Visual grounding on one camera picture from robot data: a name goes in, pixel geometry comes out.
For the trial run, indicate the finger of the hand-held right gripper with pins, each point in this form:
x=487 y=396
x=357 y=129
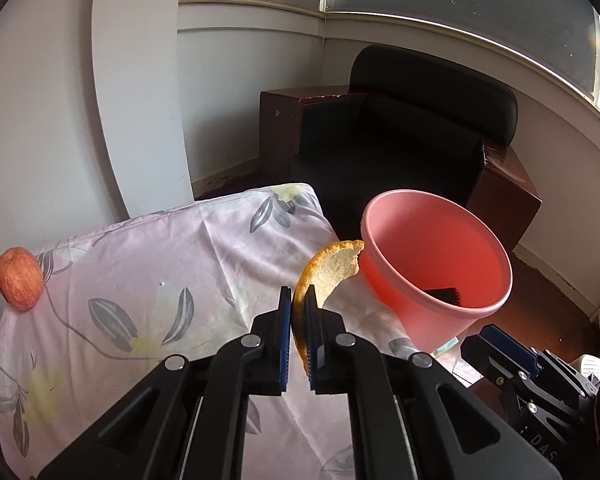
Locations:
x=485 y=355
x=510 y=345

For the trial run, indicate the white plastic basket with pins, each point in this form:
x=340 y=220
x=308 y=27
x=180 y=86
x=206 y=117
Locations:
x=587 y=367

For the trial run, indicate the black foam fruit net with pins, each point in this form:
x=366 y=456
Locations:
x=442 y=296

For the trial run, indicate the small teal box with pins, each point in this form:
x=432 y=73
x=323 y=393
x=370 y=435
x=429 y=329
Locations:
x=446 y=348

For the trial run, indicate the red apple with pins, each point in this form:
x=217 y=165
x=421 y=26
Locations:
x=20 y=277

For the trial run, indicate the pink plastic bucket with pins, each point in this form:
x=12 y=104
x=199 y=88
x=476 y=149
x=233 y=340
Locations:
x=430 y=250

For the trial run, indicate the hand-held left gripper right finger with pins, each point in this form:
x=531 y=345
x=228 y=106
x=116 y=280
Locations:
x=311 y=345

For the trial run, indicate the floral pink tablecloth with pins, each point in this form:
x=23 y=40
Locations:
x=155 y=270

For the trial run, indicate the black armchair with wooden sides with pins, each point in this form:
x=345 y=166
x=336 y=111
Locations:
x=405 y=150

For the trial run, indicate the orange fruit peel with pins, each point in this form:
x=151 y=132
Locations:
x=330 y=270

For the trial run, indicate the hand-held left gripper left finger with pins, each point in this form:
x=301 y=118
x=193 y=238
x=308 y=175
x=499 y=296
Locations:
x=282 y=345

